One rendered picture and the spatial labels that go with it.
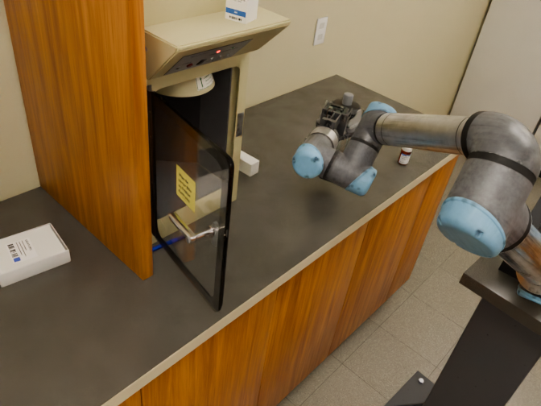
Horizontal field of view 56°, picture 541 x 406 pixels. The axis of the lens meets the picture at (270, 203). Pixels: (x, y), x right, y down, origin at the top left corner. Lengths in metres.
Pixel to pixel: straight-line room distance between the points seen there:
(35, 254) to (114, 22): 0.61
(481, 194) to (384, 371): 1.59
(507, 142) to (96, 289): 0.92
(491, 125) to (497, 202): 0.14
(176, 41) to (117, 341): 0.63
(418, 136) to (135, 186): 0.59
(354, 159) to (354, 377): 1.32
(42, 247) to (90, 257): 0.11
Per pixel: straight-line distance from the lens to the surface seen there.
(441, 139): 1.04
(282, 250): 1.36
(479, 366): 1.72
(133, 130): 1.01
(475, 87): 4.09
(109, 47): 1.00
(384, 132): 1.16
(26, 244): 1.35
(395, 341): 2.50
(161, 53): 1.01
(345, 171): 1.19
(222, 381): 1.50
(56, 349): 1.17
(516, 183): 0.90
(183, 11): 1.11
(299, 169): 1.19
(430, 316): 2.67
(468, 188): 0.89
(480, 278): 1.49
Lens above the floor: 1.86
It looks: 37 degrees down
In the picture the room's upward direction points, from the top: 8 degrees clockwise
